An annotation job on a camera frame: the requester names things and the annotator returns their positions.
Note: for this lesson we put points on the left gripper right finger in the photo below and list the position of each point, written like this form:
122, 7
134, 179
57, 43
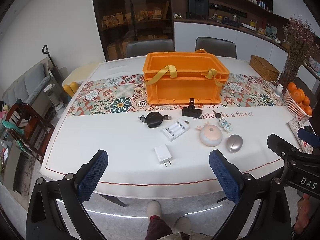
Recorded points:
272, 219

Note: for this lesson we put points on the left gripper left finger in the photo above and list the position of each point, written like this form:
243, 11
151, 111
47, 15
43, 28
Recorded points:
44, 219

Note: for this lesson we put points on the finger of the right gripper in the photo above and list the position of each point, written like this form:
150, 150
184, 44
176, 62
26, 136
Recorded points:
309, 138
284, 149

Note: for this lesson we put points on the silver oval pebble case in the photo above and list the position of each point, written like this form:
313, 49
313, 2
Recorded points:
234, 143

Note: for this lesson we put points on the astronaut figure keychain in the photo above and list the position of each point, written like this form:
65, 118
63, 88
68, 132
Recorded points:
223, 123

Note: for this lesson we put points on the pink round night light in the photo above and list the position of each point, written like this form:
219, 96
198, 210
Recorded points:
210, 135

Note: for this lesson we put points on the black clip-on device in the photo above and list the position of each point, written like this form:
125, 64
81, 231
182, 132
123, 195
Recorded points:
191, 111

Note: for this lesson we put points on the white battery charger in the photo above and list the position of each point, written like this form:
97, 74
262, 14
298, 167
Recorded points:
176, 130

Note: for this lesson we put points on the white USB wall charger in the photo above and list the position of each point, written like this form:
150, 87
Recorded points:
163, 154

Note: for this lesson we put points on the black retractable cable reel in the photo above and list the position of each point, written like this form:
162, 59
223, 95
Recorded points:
154, 119

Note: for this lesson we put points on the operator right hand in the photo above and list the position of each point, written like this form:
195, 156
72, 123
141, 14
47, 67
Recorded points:
304, 210

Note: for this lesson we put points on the basket of oranges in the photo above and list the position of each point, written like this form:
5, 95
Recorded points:
297, 102

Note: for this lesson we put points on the white small cup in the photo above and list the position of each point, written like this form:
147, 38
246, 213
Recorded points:
278, 90

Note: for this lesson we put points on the woven wicker box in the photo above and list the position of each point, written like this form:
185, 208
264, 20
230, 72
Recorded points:
266, 70

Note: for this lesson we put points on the wooden baby chair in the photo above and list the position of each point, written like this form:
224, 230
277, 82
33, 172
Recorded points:
31, 131

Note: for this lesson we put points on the dried flower vase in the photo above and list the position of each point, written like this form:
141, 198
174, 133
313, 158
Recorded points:
302, 45

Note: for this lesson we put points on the operator slippered feet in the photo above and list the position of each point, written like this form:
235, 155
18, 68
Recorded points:
160, 228

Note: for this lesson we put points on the right grey dining chair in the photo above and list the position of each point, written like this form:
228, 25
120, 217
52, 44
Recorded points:
216, 46

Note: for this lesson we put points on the grey dining chair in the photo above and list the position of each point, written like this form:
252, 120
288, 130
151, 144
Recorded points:
216, 46
143, 47

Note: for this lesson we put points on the orange plastic storage crate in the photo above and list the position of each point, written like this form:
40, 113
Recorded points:
173, 78

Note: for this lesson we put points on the white tower fan heater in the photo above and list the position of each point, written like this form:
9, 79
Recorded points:
55, 100

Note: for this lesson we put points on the grey sofa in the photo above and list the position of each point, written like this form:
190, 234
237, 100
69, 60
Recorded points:
28, 86

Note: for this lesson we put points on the black upright vacuum cleaner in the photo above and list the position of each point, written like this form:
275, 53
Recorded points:
53, 69

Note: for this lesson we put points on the patterned tile table runner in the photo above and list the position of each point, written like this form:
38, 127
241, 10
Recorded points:
128, 94

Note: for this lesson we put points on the black coffee machine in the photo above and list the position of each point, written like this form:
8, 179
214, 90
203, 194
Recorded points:
198, 8

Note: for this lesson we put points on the left grey dining chair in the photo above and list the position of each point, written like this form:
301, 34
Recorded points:
143, 47

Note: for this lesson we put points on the dark wooden shelf cabinet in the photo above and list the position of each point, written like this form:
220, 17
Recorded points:
120, 22

